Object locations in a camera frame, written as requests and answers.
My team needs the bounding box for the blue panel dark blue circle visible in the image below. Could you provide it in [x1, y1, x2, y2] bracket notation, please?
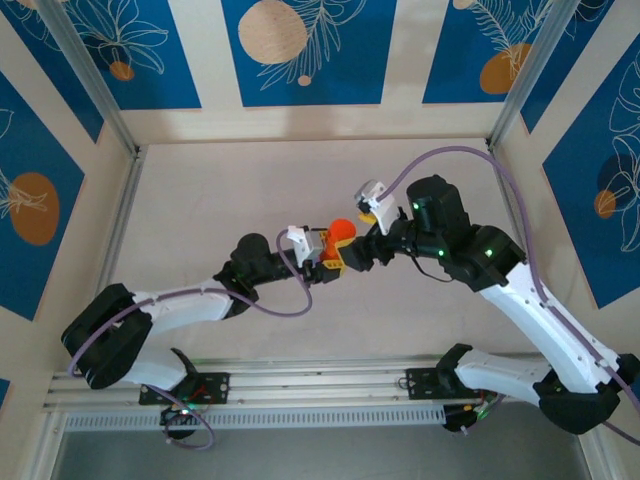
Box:
[542, 34, 640, 310]

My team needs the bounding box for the black controller box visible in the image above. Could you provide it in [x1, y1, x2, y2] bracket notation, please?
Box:
[159, 403, 201, 442]
[442, 394, 501, 437]

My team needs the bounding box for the blue panel orange oval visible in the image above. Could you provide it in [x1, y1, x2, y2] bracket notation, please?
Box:
[0, 72, 86, 322]

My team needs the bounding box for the thin black cable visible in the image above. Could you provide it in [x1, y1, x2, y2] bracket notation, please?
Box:
[413, 252, 454, 282]

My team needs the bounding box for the aluminium table side rail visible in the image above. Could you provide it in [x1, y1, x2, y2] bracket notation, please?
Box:
[487, 142, 526, 236]
[97, 144, 147, 296]

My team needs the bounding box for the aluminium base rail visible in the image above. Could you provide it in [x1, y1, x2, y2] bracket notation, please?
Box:
[42, 355, 551, 416]

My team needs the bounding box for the grey slotted cable duct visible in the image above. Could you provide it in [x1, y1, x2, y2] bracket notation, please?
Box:
[63, 403, 447, 432]

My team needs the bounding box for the aluminium frame post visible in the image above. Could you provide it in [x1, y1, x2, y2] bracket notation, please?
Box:
[28, 414, 69, 480]
[488, 0, 585, 150]
[37, 0, 140, 157]
[574, 429, 621, 480]

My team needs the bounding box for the narrow blue wall panel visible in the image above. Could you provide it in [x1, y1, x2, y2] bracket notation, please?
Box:
[519, 0, 617, 135]

